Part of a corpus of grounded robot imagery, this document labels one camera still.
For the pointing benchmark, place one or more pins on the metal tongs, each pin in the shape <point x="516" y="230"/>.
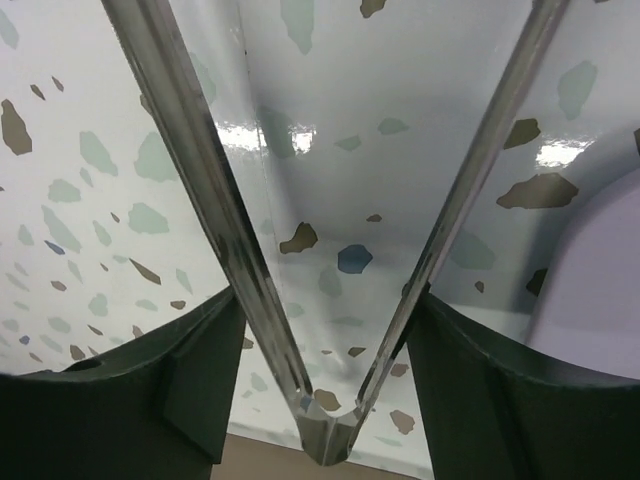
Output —
<point x="156" y="52"/>

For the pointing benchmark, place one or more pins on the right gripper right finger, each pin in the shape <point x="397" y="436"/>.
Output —
<point x="493" y="408"/>

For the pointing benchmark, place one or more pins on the lilac tray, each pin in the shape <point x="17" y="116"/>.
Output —
<point x="587" y="312"/>

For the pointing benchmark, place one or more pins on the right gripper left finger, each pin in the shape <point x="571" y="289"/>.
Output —
<point x="157" y="407"/>

